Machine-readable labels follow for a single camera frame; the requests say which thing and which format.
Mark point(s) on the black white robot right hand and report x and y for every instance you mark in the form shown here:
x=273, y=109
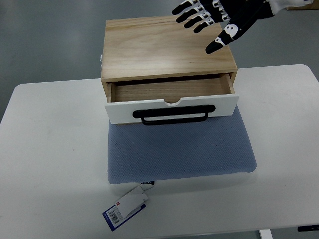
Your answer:
x=240, y=15

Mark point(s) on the black drawer handle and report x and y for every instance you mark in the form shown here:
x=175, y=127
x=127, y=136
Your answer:
x=174, y=111

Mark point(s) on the white top drawer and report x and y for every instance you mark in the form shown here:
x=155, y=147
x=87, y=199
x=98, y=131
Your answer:
x=125, y=97

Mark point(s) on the wooden drawer cabinet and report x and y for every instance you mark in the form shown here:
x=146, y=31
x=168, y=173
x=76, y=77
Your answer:
x=159, y=47

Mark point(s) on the cardboard box corner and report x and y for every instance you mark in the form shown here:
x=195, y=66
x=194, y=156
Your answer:
x=312, y=6

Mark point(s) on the white side latch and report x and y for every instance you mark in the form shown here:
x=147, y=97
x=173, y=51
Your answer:
x=101, y=62

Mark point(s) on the blue mesh cushion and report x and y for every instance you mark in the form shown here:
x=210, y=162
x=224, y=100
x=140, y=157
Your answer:
x=217, y=146

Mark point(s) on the white and blue price tag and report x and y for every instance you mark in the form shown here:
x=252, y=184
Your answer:
x=125, y=208

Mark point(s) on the white table leg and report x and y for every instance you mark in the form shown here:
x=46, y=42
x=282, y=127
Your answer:
x=265, y=234

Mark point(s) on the black table control panel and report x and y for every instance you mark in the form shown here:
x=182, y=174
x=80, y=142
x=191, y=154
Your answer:
x=308, y=228

